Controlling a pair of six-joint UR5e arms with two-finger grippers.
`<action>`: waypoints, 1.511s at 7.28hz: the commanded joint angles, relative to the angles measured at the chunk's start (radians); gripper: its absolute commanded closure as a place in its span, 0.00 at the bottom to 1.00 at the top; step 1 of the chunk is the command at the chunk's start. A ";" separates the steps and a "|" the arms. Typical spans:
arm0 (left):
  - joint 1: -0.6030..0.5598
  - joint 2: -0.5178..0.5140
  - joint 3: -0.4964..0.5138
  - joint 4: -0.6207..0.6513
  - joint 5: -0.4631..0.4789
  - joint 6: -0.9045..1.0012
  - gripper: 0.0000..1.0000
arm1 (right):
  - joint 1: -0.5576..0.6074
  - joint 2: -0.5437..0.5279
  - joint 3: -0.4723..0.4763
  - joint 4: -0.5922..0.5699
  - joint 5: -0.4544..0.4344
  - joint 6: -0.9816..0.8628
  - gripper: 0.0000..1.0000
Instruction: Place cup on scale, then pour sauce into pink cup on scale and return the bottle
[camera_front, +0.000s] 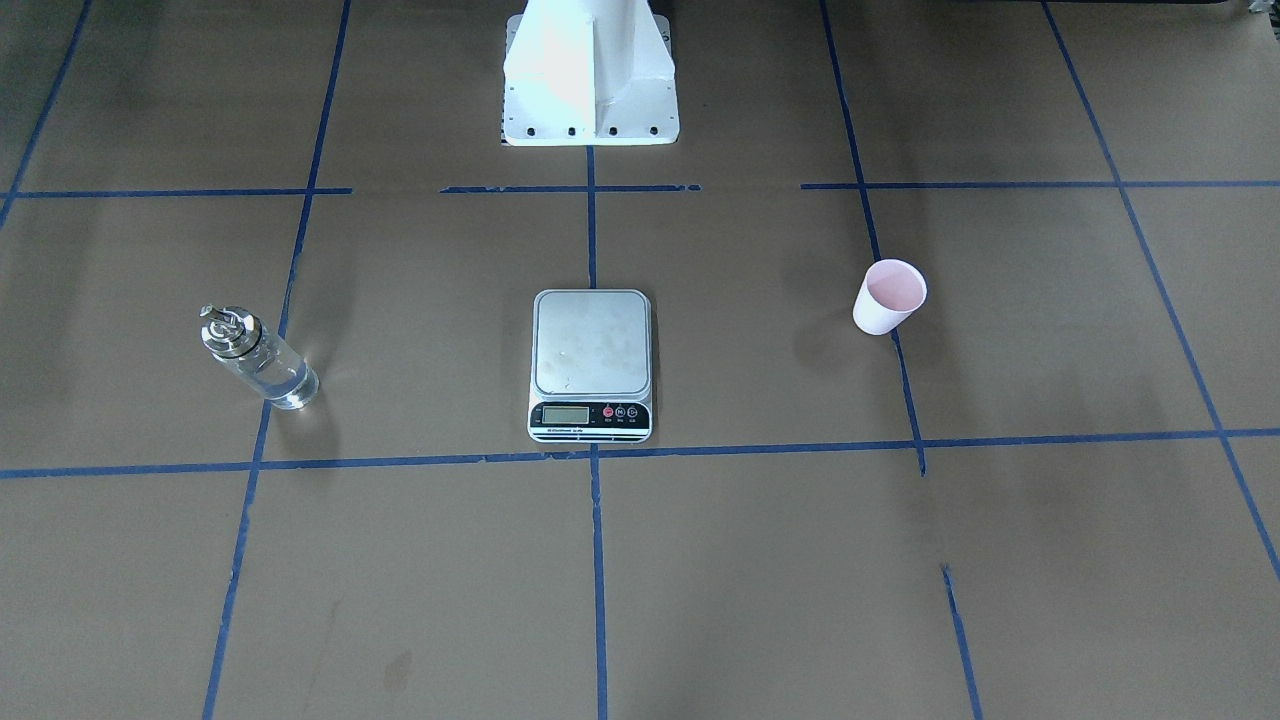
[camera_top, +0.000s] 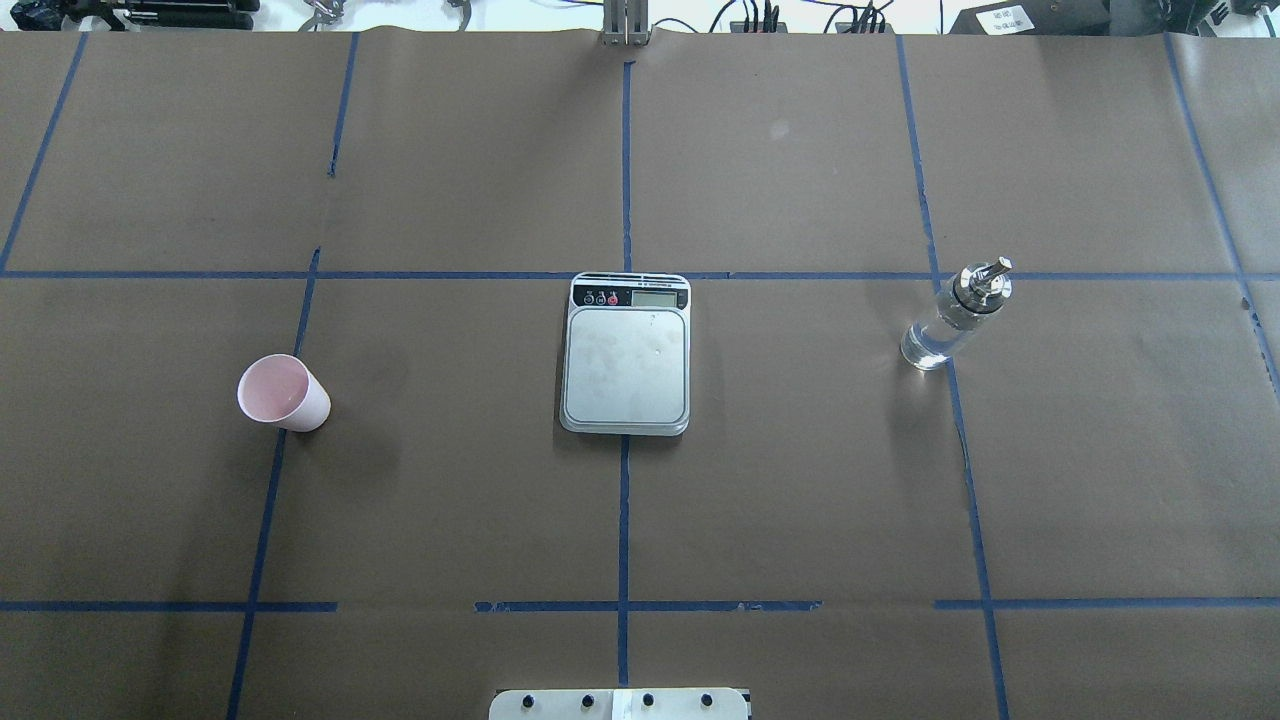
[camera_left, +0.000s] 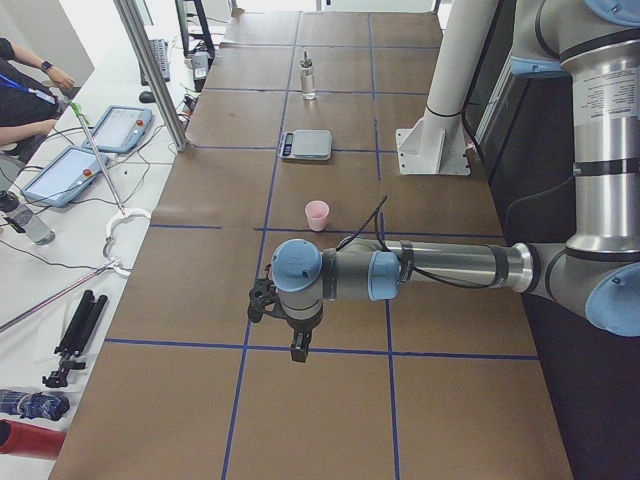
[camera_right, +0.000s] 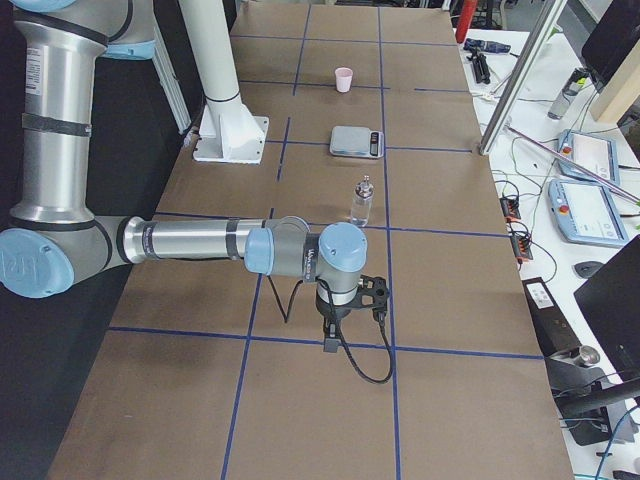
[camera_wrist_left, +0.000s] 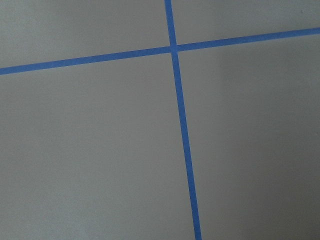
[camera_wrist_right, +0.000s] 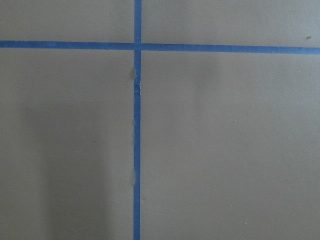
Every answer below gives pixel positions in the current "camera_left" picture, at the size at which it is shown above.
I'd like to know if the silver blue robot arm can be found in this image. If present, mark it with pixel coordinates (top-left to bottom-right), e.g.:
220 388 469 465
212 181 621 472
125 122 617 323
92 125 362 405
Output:
247 1 639 362

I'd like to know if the black folded tripod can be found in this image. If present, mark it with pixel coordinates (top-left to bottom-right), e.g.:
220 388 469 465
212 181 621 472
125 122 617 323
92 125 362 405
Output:
42 290 108 388

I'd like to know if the clear water bottle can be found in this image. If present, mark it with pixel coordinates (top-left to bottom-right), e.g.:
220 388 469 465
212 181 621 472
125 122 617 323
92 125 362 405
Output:
1 190 55 245

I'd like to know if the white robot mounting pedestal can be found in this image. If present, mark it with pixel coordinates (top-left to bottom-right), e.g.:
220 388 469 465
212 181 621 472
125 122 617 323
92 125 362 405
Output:
396 0 499 176

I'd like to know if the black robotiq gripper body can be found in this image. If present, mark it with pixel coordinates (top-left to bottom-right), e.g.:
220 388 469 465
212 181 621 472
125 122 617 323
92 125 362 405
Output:
286 312 323 333

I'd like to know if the pink plastic cup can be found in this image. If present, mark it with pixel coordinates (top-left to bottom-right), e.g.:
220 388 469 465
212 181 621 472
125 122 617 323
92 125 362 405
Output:
304 200 330 232

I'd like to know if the black keyboard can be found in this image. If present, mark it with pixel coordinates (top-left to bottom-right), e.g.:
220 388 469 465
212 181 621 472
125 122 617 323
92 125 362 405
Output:
149 39 170 82

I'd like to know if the black power adapter box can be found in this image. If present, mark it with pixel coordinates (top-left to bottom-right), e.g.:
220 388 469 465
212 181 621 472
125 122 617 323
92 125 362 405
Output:
191 51 209 82

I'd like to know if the aluminium frame post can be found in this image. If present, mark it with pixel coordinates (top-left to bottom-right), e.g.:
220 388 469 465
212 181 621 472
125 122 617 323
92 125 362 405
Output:
113 0 188 152

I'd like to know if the black computer mouse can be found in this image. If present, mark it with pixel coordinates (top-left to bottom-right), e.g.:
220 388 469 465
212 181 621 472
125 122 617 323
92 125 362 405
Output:
138 91 155 103

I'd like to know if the silver digital kitchen scale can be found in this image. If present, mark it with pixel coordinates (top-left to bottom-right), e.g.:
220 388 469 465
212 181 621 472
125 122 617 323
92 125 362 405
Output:
278 129 332 161

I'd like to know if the near blue teach pendant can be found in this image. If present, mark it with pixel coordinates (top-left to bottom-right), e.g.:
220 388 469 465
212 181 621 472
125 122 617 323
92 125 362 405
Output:
22 146 101 207

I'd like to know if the blue folded umbrella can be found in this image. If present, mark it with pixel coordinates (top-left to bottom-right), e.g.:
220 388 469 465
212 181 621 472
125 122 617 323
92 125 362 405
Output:
1 389 70 421

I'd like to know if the blue teach pendant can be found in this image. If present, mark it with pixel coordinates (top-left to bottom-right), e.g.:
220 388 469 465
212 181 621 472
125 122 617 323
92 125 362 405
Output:
90 105 153 154
22 146 101 207

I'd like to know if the far blue teach pendant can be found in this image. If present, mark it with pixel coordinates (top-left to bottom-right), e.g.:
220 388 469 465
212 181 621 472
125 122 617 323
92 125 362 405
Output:
90 105 153 154

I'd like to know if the clear glass sauce bottle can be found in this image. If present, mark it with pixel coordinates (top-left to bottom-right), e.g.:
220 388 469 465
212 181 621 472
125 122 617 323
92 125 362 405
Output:
299 50 316 100

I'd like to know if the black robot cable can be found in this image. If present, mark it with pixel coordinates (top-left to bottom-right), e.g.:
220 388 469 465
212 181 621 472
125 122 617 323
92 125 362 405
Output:
335 195 501 290

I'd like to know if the white curved grabber tool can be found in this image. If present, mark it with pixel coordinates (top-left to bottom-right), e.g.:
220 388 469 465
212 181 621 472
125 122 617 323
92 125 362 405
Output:
102 207 151 279

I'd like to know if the red cylinder bottle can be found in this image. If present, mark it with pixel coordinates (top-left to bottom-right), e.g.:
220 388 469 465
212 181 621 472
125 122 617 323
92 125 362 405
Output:
1 420 66 460

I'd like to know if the seated person in black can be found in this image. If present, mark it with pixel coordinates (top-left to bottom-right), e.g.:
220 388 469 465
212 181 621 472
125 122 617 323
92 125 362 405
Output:
1 38 75 163

